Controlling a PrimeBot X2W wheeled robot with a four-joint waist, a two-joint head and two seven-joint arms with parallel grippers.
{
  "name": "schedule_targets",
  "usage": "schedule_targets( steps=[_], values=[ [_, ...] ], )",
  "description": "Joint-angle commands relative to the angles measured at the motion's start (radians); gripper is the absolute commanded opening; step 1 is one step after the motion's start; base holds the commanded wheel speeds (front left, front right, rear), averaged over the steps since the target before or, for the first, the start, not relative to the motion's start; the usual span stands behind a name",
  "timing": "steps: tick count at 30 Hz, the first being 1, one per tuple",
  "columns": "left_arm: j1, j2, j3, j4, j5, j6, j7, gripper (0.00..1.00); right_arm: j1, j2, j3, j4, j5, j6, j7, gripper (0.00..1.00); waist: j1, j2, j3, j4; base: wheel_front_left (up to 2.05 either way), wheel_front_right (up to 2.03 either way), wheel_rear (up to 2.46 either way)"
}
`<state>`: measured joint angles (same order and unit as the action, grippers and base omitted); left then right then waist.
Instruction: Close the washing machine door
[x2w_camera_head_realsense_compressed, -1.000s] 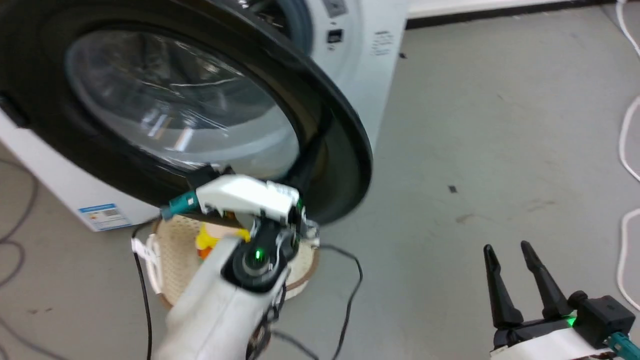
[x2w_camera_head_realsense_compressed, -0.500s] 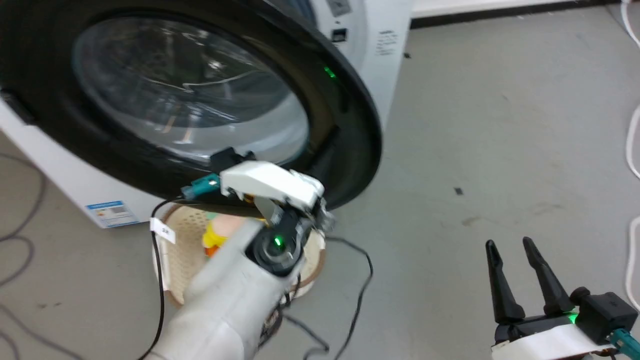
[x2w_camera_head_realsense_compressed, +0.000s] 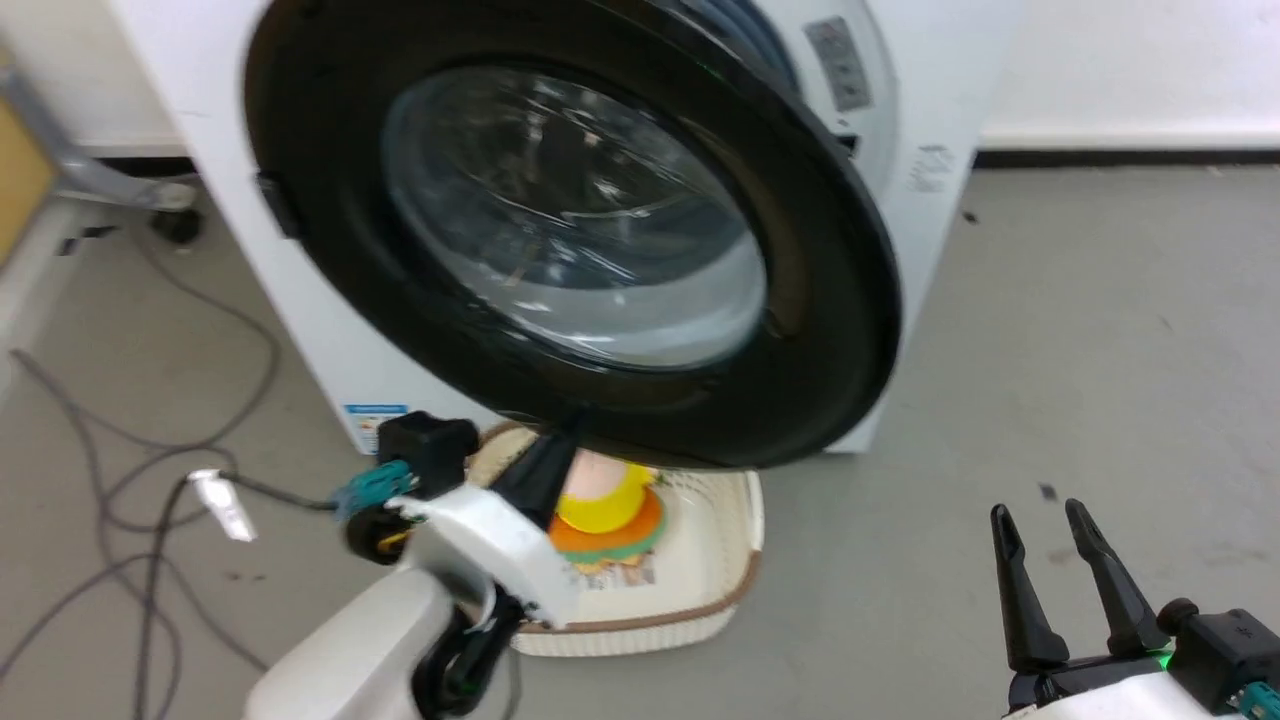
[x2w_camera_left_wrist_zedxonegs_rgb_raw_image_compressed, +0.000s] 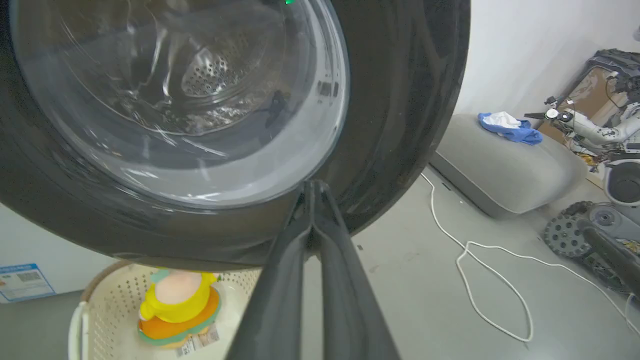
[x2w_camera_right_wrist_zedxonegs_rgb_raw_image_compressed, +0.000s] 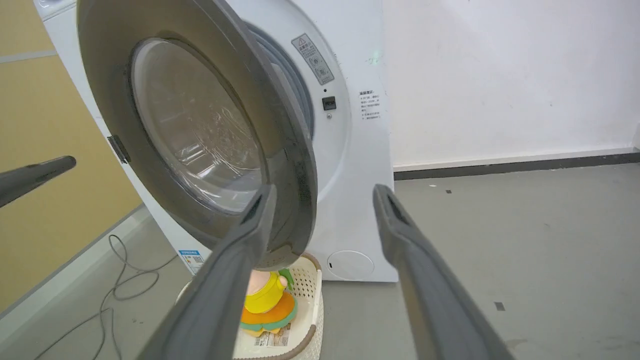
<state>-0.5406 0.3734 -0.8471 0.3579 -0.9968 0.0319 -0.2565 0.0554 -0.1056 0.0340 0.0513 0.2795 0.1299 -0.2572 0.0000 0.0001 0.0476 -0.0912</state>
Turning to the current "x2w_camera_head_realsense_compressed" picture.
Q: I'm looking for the white washing machine body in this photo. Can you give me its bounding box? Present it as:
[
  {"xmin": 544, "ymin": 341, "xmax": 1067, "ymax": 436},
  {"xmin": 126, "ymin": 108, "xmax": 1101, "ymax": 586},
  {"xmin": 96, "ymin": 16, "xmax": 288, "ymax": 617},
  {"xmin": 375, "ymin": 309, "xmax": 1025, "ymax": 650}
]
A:
[{"xmin": 108, "ymin": 0, "xmax": 1023, "ymax": 457}]

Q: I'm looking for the black round glass washer door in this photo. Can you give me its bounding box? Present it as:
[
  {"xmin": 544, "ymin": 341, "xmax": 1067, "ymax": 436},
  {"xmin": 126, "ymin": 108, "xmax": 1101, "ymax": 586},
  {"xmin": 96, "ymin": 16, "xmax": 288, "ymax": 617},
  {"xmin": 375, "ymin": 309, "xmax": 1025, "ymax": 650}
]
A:
[{"xmin": 243, "ymin": 0, "xmax": 903, "ymax": 471}]

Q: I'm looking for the thin dark floor cable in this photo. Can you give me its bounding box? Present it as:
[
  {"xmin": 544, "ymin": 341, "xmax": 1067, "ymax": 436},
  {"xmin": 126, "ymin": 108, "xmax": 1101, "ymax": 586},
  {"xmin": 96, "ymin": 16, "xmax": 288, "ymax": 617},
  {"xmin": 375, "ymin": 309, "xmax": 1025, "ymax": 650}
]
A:
[{"xmin": 100, "ymin": 228, "xmax": 283, "ymax": 531}]

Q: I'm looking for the yellow toy ring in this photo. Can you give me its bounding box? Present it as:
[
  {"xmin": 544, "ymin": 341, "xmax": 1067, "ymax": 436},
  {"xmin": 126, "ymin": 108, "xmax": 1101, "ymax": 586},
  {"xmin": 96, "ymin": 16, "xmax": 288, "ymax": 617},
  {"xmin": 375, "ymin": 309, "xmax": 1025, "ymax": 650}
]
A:
[{"xmin": 555, "ymin": 463, "xmax": 658, "ymax": 534}]

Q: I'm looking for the grey label on washer front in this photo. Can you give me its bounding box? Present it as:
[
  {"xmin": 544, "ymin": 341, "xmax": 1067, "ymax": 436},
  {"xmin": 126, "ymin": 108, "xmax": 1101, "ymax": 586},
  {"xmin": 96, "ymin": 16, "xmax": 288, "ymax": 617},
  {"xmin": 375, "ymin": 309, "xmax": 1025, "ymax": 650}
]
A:
[{"xmin": 804, "ymin": 15, "xmax": 873, "ymax": 113}]

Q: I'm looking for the blue white washer sticker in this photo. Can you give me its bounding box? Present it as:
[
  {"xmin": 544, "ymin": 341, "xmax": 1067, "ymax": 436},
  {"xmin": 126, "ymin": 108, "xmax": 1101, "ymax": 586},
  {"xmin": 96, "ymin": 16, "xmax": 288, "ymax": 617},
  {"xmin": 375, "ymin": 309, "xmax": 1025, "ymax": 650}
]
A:
[{"xmin": 342, "ymin": 403, "xmax": 412, "ymax": 454}]

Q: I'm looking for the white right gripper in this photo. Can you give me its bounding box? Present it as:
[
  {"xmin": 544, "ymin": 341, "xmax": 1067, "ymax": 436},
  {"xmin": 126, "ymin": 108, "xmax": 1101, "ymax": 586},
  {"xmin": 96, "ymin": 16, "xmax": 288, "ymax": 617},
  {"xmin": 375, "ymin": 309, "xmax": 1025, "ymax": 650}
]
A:
[{"xmin": 989, "ymin": 498, "xmax": 1206, "ymax": 720}]

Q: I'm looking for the cream laundry basket brown rim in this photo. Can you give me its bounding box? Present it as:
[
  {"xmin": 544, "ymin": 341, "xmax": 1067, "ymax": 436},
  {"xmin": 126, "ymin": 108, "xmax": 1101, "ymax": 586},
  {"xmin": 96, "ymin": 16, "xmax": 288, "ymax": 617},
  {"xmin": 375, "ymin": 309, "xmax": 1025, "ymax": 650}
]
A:
[{"xmin": 466, "ymin": 421, "xmax": 766, "ymax": 658}]

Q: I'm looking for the black cable with white tag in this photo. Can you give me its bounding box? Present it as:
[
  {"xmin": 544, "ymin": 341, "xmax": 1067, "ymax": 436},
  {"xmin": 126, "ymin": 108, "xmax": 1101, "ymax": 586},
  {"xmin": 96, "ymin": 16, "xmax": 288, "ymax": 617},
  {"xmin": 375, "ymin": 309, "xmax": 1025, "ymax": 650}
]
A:
[{"xmin": 186, "ymin": 468, "xmax": 341, "ymax": 544}]

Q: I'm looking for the grey chair base with caster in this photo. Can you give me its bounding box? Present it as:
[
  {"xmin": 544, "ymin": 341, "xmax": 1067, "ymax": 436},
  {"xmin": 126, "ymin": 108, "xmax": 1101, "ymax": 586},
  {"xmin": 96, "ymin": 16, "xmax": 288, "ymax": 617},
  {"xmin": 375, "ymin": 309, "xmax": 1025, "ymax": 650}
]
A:
[{"xmin": 0, "ymin": 60, "xmax": 204, "ymax": 248}]

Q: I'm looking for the dark grey drum door gasket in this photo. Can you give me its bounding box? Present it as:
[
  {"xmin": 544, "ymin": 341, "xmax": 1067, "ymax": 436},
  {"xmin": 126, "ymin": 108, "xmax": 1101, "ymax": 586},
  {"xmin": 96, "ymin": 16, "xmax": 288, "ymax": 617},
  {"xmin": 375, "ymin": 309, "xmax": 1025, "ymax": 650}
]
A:
[{"xmin": 680, "ymin": 0, "xmax": 803, "ymax": 93}]

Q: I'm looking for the thick grey floor cable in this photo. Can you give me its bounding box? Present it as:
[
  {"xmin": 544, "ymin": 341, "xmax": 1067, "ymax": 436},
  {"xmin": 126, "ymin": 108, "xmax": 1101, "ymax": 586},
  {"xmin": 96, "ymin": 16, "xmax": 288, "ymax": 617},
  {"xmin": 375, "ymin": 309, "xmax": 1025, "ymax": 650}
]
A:
[{"xmin": 0, "ymin": 348, "xmax": 271, "ymax": 720}]

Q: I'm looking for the light wooden panel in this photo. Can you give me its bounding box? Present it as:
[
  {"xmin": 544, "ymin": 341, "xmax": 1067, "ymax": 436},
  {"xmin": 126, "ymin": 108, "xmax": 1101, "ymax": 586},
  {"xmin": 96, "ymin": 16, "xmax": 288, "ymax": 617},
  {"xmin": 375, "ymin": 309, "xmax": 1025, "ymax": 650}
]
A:
[{"xmin": 0, "ymin": 98, "xmax": 57, "ymax": 269}]

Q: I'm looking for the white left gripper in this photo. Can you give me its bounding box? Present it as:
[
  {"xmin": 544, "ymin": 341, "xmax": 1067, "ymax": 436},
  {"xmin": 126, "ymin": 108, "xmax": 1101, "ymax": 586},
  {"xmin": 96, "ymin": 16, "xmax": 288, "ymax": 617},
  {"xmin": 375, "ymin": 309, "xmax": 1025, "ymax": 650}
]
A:
[{"xmin": 386, "ymin": 418, "xmax": 589, "ymax": 629}]

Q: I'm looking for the pink toy piece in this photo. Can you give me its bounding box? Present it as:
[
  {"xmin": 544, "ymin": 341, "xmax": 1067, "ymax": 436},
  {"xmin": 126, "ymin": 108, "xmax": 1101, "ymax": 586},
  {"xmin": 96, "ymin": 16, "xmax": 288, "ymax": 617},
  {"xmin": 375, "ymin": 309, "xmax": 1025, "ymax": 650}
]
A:
[{"xmin": 560, "ymin": 447, "xmax": 633, "ymax": 501}]

